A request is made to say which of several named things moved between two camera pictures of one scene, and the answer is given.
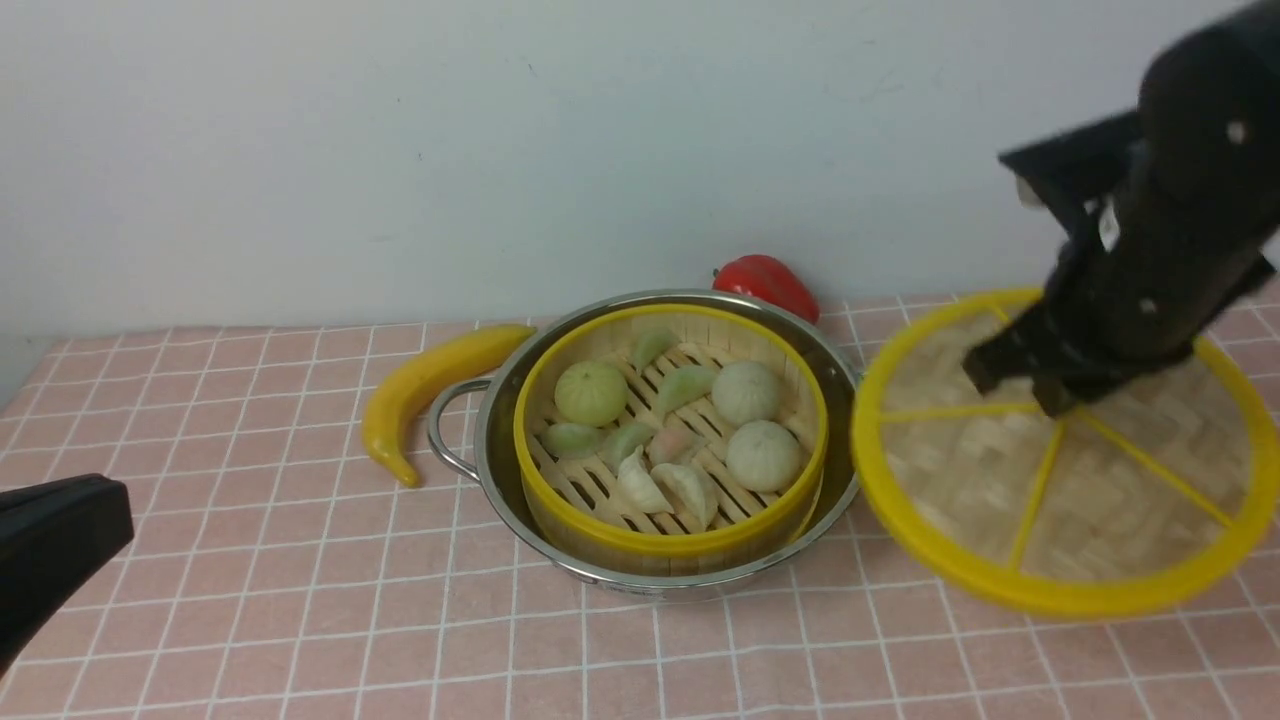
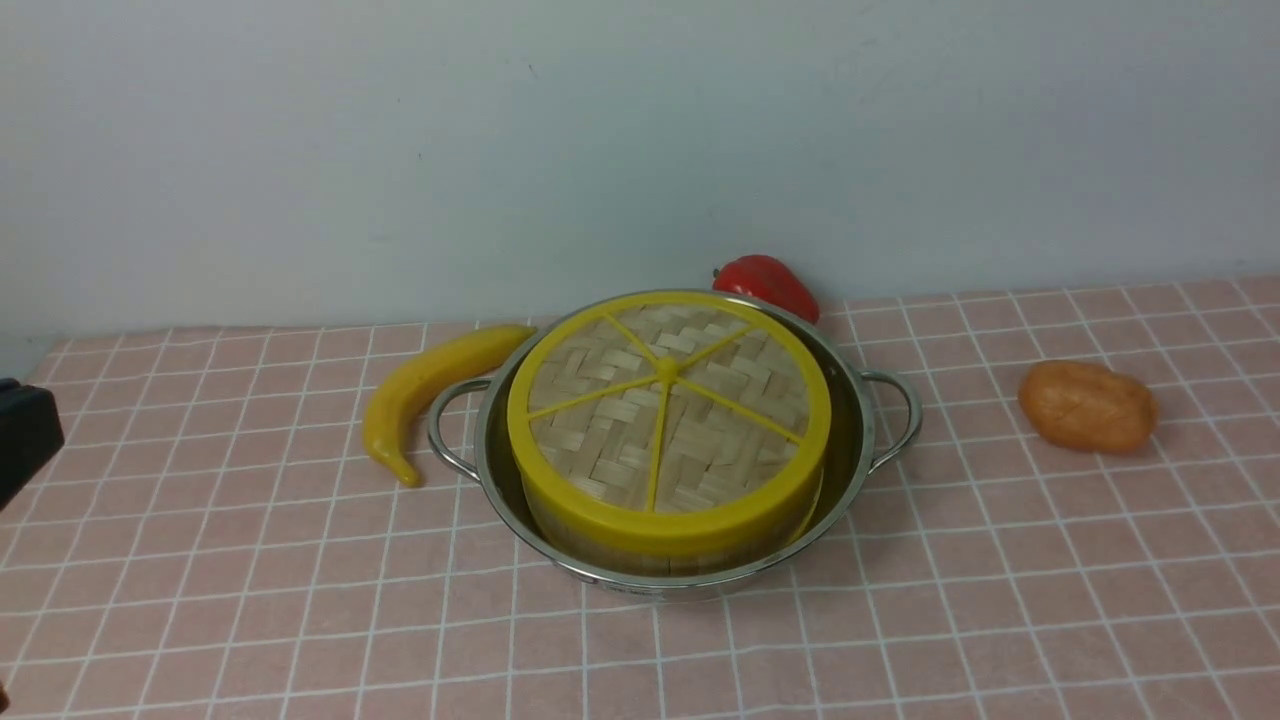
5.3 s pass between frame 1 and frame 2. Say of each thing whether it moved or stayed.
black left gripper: moved
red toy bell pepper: stayed
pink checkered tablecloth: stayed
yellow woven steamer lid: moved
